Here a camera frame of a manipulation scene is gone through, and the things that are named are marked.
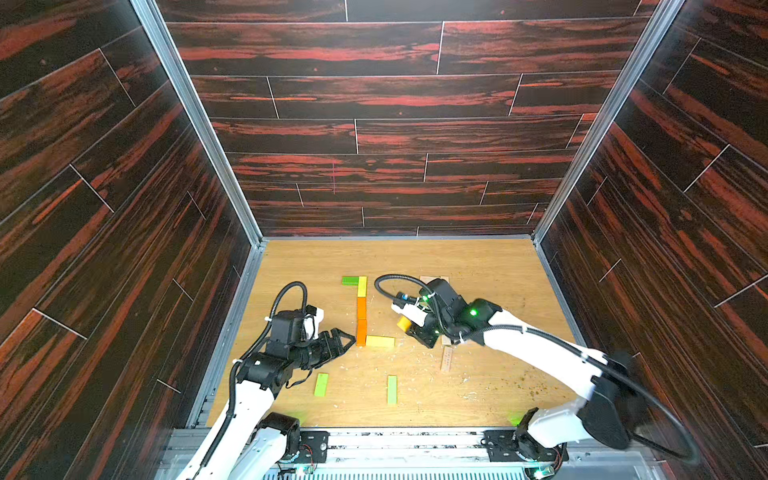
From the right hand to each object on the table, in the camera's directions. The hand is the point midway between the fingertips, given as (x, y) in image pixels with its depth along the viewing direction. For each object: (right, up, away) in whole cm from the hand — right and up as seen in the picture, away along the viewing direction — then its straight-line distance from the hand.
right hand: (417, 320), depth 82 cm
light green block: (-27, -18, 0) cm, 33 cm away
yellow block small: (-4, 0, -5) cm, 6 cm away
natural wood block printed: (+8, +10, +28) cm, 31 cm away
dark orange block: (-17, -1, +16) cm, 23 cm away
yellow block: (-10, -8, +9) cm, 16 cm away
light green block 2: (-7, -19, 0) cm, 20 cm away
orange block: (-16, -6, +11) cm, 21 cm away
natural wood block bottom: (+9, -13, +5) cm, 17 cm away
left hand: (-18, -5, -6) cm, 20 cm away
